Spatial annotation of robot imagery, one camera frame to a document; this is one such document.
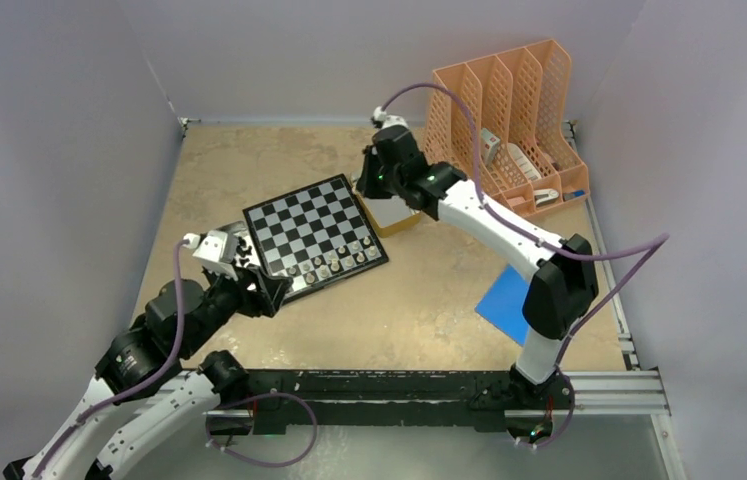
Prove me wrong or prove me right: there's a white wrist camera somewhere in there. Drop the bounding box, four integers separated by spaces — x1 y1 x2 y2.
182 230 238 280
370 107 408 130

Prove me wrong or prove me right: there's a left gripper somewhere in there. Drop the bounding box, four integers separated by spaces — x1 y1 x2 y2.
180 258 291 355

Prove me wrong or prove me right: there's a silver tray of black pieces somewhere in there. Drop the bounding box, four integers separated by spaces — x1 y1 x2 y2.
215 220 261 268

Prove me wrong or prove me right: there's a blue flat sheet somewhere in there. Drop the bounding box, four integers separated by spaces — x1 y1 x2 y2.
475 266 529 347

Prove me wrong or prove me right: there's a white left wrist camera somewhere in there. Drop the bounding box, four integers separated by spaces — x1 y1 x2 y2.
182 230 238 280

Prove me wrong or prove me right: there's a white stapler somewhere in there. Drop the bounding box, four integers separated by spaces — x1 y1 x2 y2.
533 188 560 208

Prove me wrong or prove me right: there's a black base bar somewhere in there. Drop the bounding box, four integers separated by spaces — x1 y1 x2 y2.
210 367 576 439

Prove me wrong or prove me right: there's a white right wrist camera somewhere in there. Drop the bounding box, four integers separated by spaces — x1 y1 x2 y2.
370 107 408 130

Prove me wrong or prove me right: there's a black and white chessboard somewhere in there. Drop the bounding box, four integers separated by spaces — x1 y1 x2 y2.
242 174 389 304

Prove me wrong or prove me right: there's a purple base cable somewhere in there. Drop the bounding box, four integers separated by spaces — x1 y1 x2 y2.
205 392 318 468

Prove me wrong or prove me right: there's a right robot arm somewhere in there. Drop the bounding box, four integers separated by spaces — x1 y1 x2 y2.
356 121 598 407

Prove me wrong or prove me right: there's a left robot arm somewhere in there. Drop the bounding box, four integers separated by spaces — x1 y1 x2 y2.
3 267 292 479

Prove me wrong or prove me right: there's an orange file organizer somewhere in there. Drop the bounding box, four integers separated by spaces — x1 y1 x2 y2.
423 39 590 221

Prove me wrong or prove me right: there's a yellow tray of white pieces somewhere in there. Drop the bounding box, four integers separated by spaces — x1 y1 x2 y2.
355 192 421 238

